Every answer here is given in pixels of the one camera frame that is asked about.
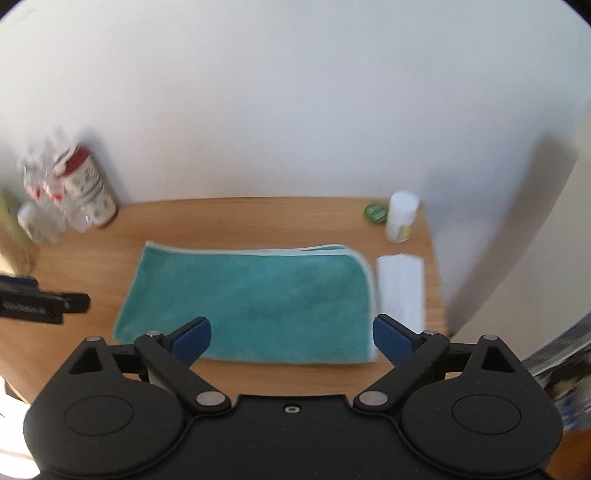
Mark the small white cap bottle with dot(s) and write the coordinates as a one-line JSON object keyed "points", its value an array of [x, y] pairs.
{"points": [[28, 218]]}

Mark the teal microfiber towel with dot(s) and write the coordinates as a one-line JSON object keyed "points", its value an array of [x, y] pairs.
{"points": [[301, 306]]}

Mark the clear water bottle red label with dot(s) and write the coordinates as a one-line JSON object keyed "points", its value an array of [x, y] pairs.
{"points": [[52, 223]]}

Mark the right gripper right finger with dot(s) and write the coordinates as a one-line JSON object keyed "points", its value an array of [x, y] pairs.
{"points": [[414, 358]]}

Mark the magazine stack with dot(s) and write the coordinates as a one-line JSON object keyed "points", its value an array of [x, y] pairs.
{"points": [[562, 368]]}

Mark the milk tea plastic cup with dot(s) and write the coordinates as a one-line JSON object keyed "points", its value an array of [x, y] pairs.
{"points": [[18, 252]]}

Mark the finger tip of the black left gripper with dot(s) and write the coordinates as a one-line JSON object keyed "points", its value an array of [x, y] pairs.
{"points": [[22, 299]]}

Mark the white cabinet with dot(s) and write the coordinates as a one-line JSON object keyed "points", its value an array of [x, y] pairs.
{"points": [[477, 247]]}

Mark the white patterned canister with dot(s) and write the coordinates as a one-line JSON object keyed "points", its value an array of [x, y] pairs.
{"points": [[77, 172]]}

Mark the white tissue pack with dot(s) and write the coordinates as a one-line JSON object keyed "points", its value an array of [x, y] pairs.
{"points": [[401, 282]]}

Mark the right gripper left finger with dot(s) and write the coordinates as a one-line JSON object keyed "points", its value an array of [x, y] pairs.
{"points": [[169, 357]]}

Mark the green round lid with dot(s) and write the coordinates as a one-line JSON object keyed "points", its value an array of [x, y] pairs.
{"points": [[376, 213]]}

